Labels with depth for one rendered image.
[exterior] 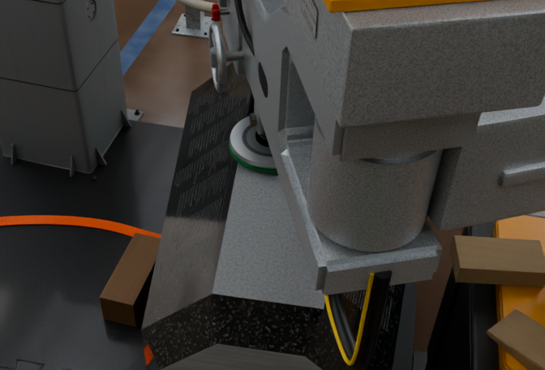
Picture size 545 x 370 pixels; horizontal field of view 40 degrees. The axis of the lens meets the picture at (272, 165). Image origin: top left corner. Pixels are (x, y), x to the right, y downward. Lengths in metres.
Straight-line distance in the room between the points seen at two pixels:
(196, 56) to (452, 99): 2.96
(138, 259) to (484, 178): 1.68
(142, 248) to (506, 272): 1.34
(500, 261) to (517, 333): 0.17
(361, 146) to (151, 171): 2.18
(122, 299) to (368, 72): 1.81
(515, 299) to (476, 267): 0.11
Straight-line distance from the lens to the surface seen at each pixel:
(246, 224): 1.75
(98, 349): 2.54
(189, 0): 2.21
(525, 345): 1.66
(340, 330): 1.45
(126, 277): 2.55
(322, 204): 1.11
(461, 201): 1.14
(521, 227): 1.92
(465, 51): 0.83
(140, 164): 3.12
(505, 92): 0.89
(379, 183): 1.03
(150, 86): 3.57
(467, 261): 1.73
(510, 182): 1.14
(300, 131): 1.30
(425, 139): 0.99
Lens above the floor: 2.09
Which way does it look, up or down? 42 degrees down
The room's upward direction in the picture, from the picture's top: 3 degrees clockwise
